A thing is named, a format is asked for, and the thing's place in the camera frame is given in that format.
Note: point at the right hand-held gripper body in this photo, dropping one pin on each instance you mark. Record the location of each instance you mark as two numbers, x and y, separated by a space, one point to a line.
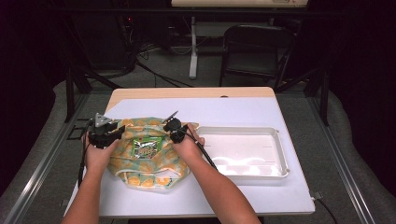
176 129

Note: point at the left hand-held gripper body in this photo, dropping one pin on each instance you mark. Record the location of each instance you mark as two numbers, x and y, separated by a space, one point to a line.
101 137

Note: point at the green snack packet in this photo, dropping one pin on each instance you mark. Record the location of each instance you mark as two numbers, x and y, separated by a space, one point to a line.
147 148

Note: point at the white plastic tray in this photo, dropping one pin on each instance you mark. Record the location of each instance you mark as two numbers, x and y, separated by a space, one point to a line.
246 146

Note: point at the person's left hand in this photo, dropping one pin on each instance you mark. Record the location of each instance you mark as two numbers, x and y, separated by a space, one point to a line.
96 158

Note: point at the person's right hand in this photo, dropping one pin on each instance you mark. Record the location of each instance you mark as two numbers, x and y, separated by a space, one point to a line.
190 147

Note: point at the white table sheet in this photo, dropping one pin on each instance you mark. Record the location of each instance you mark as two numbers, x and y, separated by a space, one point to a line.
202 109

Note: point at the black metal stand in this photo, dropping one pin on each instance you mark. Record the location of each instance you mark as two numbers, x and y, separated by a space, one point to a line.
69 93
325 99

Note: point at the white desk leg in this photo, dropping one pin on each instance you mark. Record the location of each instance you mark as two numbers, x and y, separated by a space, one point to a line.
193 62

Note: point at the black folding chair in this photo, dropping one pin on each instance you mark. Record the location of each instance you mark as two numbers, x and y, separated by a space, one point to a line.
258 62

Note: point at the beige desk top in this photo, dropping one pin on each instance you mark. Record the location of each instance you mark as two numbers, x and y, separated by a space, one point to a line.
236 3

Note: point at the aluminium floor rail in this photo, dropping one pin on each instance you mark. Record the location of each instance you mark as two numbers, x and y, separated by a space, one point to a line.
46 161
342 161

